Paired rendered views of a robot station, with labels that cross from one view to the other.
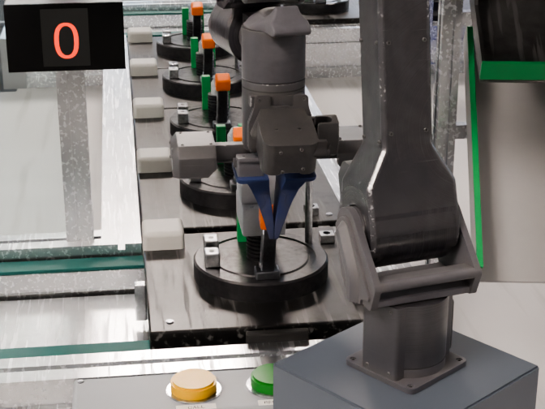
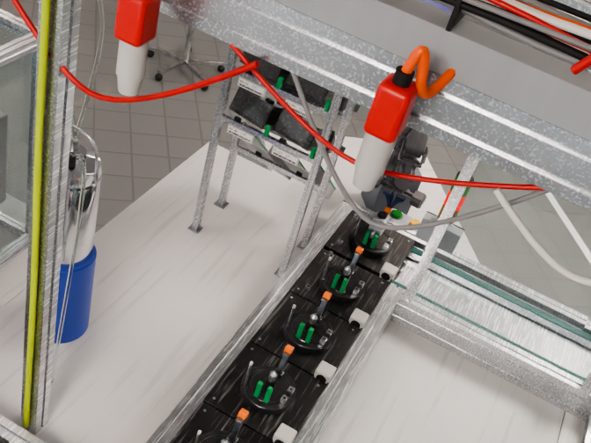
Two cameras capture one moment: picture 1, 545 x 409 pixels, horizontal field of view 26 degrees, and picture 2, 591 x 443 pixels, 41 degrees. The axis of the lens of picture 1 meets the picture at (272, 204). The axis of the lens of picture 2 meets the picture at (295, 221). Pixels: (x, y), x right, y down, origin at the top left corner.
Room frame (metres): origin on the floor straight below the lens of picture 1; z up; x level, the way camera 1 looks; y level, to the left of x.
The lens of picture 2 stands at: (3.12, 0.56, 2.55)
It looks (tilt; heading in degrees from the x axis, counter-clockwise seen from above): 38 degrees down; 203
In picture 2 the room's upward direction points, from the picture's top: 18 degrees clockwise
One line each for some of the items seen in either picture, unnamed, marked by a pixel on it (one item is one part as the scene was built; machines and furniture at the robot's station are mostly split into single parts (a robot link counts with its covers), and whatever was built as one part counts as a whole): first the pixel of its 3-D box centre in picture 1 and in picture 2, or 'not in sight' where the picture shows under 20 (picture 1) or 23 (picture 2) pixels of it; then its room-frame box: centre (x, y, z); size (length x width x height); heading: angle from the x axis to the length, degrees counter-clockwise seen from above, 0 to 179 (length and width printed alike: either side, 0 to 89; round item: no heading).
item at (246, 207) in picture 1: (259, 189); (378, 223); (1.14, 0.01, 1.06); 0.08 x 0.04 x 0.07; 7
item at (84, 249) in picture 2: not in sight; (69, 192); (2.00, -0.48, 1.32); 0.14 x 0.14 x 0.38
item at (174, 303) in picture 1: (260, 281); (370, 244); (1.13, 0.01, 0.96); 0.24 x 0.24 x 0.02; 7
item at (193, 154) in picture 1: (273, 121); (400, 182); (1.03, 0.00, 1.17); 0.19 x 0.06 x 0.08; 97
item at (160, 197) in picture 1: (235, 157); (345, 276); (1.38, 0.05, 1.01); 0.24 x 0.24 x 0.13; 7
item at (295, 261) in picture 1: (260, 264); (372, 240); (1.13, 0.01, 0.98); 0.14 x 0.14 x 0.02
